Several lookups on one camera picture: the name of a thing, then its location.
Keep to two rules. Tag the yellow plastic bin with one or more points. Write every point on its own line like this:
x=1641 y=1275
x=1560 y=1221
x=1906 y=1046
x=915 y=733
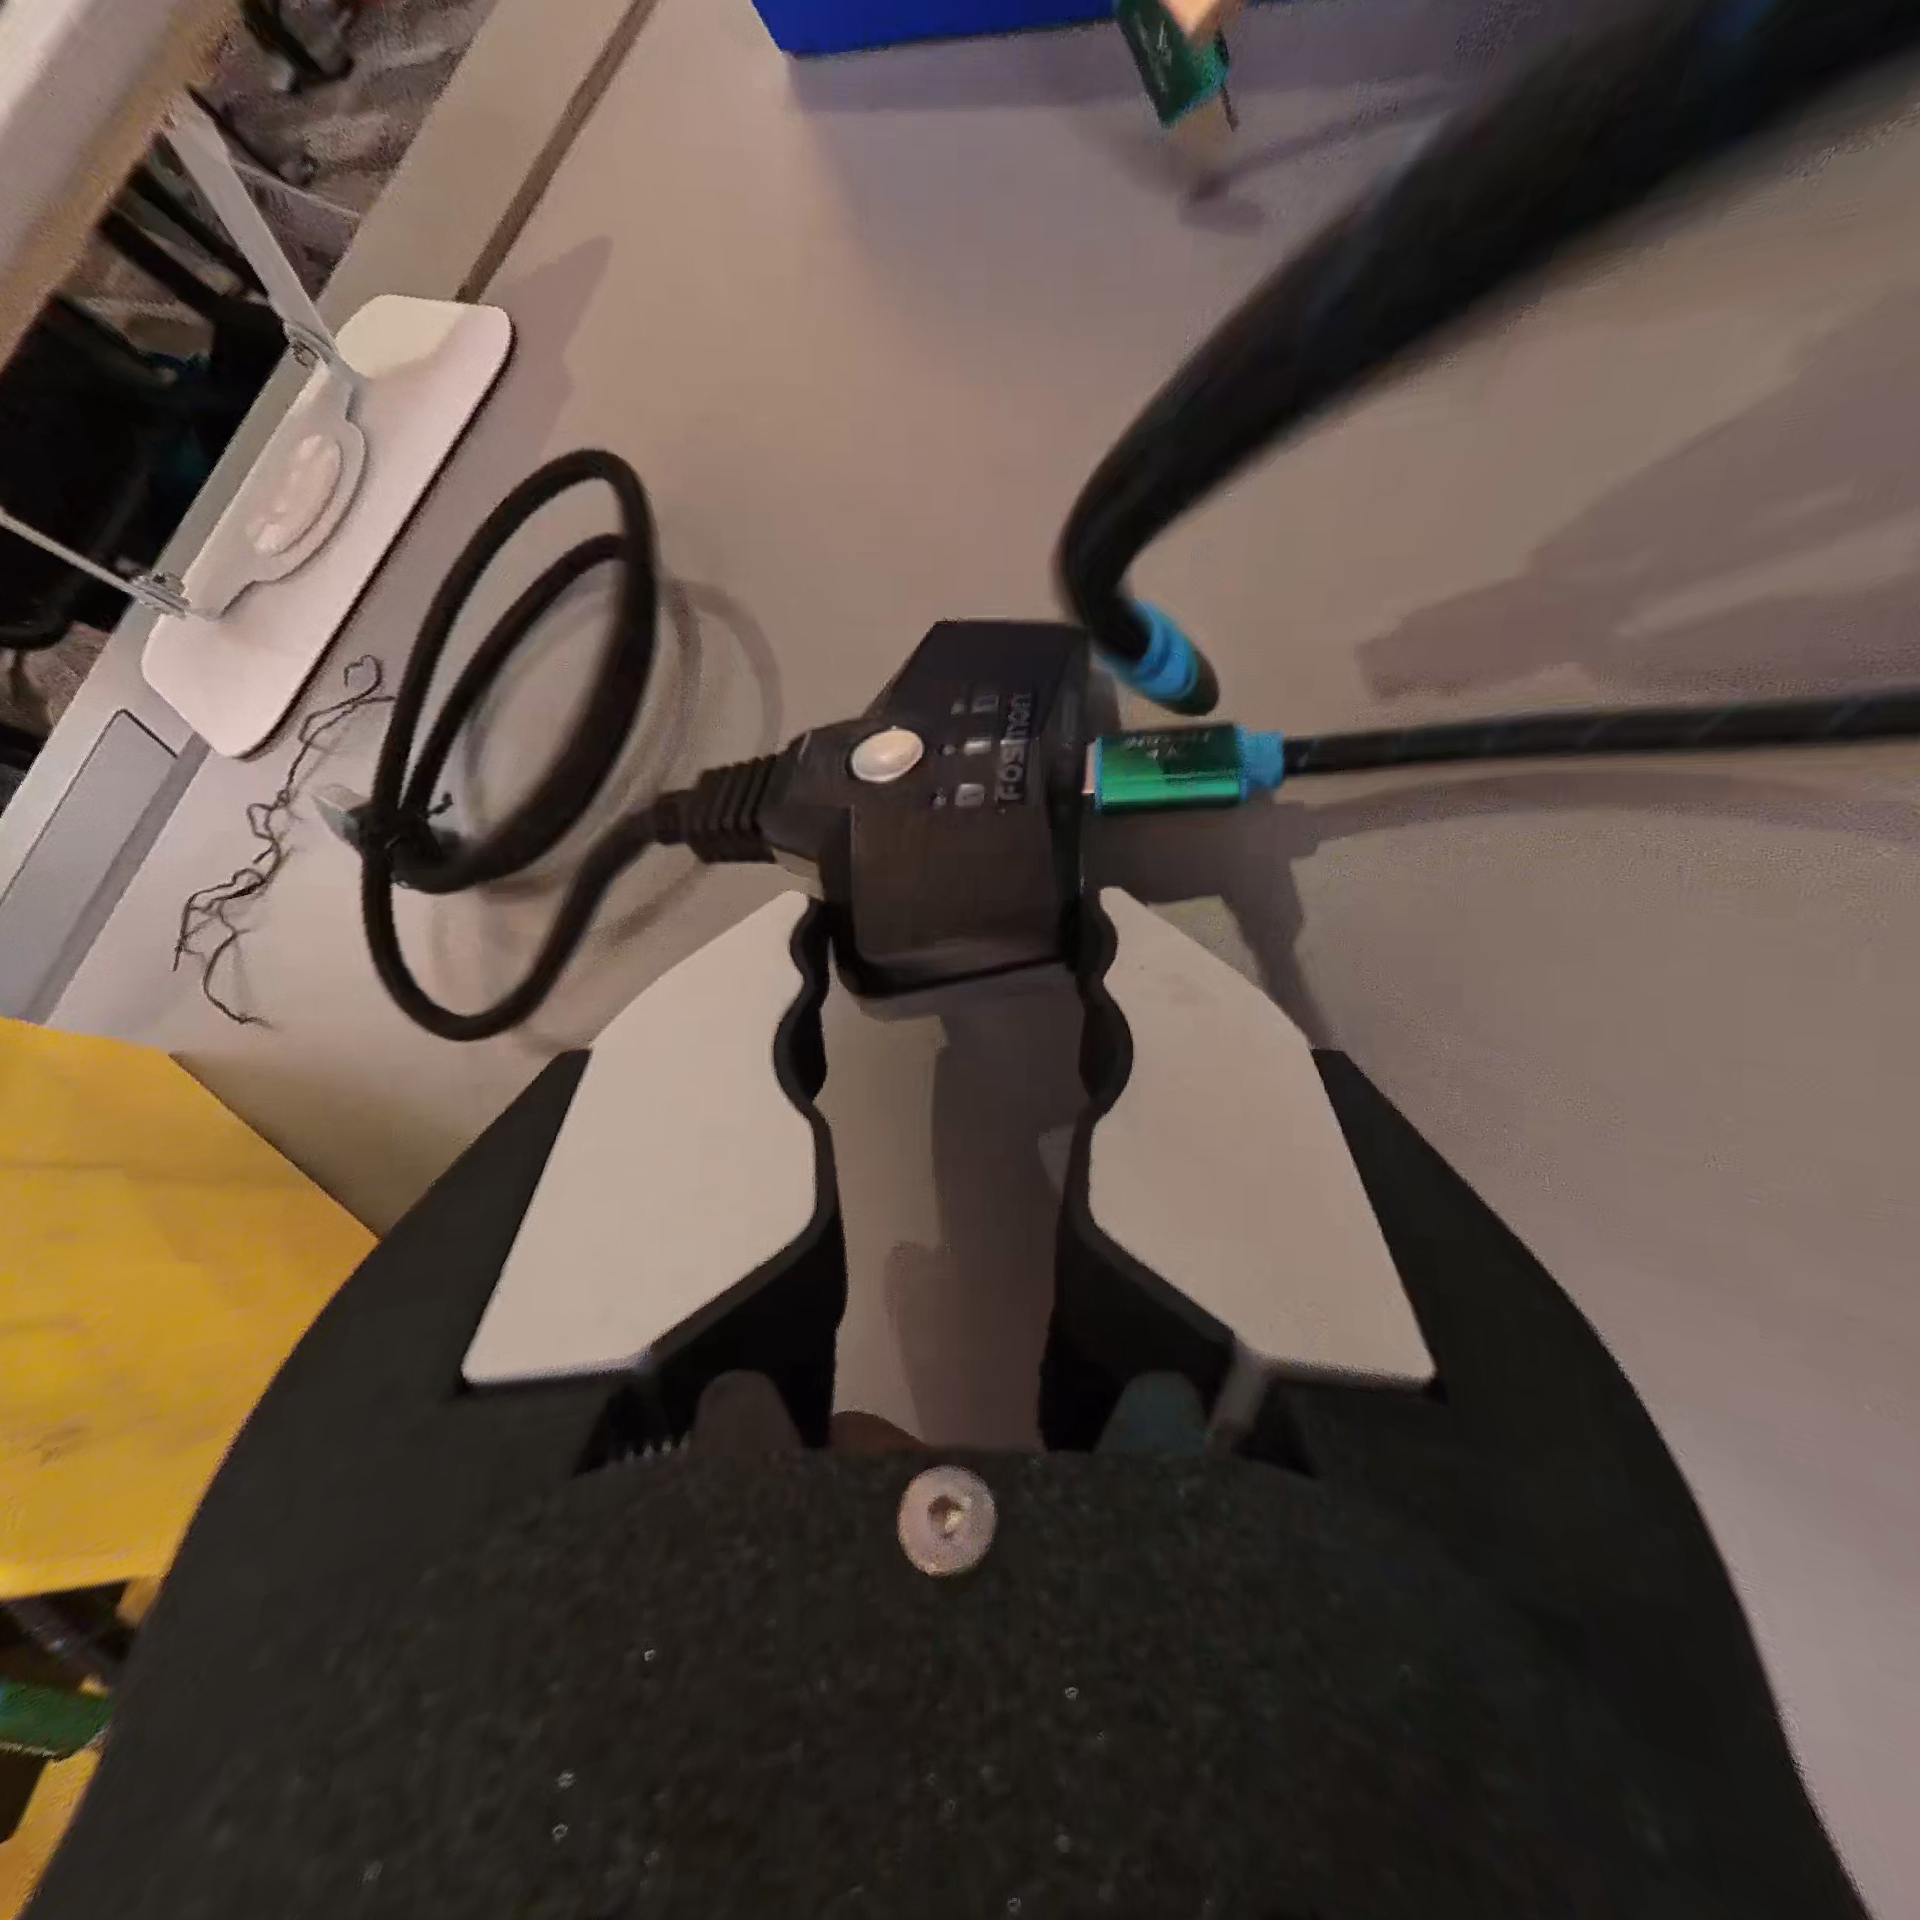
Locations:
x=150 y=1276

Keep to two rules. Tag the blue plastic bin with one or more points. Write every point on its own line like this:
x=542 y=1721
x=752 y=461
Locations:
x=930 y=23

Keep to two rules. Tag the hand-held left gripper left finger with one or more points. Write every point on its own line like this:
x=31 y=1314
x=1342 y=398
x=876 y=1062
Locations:
x=675 y=1201

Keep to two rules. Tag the black hdmi switch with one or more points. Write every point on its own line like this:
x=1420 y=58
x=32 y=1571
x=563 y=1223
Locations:
x=944 y=870

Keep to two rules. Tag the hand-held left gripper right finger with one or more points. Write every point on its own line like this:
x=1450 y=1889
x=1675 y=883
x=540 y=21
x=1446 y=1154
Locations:
x=1244 y=1201

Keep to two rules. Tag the white folding stand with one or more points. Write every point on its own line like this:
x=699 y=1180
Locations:
x=375 y=377

